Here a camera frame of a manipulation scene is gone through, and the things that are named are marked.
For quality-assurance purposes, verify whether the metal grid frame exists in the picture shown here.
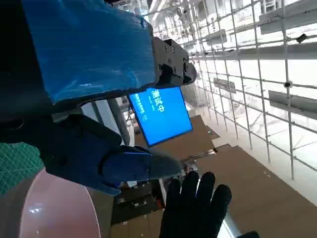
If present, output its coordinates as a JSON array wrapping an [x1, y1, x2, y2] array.
[[148, 0, 317, 180]]

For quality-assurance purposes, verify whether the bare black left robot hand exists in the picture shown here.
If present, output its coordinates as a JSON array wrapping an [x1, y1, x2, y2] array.
[[0, 0, 198, 196]]

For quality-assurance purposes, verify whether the green cutting mat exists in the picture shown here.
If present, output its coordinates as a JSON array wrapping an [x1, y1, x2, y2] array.
[[0, 142, 45, 196]]

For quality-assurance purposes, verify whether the pink bowl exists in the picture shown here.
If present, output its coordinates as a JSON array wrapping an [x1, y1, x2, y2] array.
[[0, 168, 102, 238]]

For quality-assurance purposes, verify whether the blue monitor screen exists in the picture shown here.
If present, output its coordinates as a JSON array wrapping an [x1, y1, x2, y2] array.
[[128, 86, 193, 147]]

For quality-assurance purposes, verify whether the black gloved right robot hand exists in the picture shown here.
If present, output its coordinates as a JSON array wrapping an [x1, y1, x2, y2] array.
[[158, 171, 260, 238]]

